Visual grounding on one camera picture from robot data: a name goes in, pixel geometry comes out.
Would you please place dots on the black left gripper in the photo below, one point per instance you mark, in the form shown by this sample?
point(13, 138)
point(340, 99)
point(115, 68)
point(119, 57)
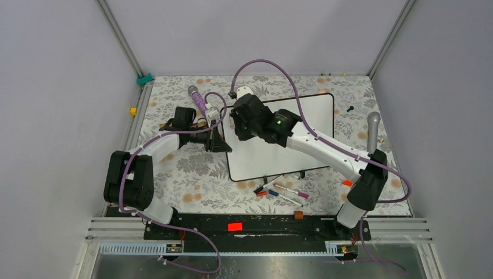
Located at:
point(214, 140)

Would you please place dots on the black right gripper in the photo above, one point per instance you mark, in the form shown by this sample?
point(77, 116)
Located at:
point(242, 135)

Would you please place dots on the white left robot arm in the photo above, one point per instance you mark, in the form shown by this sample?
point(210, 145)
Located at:
point(130, 177)

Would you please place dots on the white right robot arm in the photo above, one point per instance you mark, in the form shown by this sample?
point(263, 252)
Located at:
point(368, 172)

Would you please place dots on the black whiteboard marker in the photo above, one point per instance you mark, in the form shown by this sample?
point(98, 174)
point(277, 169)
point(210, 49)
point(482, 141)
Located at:
point(266, 184)

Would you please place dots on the blue whiteboard marker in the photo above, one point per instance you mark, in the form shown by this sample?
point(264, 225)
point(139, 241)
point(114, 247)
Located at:
point(274, 193)

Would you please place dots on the pink whiteboard marker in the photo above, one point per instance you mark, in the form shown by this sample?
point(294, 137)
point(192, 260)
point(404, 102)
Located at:
point(304, 195)

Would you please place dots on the floral table mat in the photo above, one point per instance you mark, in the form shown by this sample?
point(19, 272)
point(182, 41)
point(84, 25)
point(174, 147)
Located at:
point(195, 181)

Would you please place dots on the purple toy microphone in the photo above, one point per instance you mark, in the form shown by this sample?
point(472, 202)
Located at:
point(198, 99)

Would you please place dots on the red rectangular tape marker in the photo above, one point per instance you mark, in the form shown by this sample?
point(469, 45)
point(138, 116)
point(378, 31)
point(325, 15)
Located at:
point(234, 227)

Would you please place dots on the teal corner clip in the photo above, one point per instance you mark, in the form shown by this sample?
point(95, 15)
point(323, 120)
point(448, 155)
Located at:
point(145, 79)

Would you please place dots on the small brown block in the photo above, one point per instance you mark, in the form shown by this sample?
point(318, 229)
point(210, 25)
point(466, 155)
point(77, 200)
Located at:
point(298, 215)

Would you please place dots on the red triangular block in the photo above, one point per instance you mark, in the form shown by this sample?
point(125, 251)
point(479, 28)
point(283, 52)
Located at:
point(347, 183)

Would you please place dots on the grey toy microphone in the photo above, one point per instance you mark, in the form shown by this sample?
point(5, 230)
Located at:
point(373, 121)

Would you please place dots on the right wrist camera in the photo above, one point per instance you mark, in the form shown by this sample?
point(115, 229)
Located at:
point(240, 92)

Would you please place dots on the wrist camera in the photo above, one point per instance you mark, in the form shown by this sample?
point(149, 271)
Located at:
point(213, 116)
point(240, 92)

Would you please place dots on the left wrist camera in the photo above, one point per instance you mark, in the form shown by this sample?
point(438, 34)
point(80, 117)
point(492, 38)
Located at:
point(213, 116)

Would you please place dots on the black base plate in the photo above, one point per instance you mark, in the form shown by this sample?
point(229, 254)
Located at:
point(277, 229)

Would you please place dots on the white cable duct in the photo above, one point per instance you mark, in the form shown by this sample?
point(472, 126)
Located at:
point(249, 247)

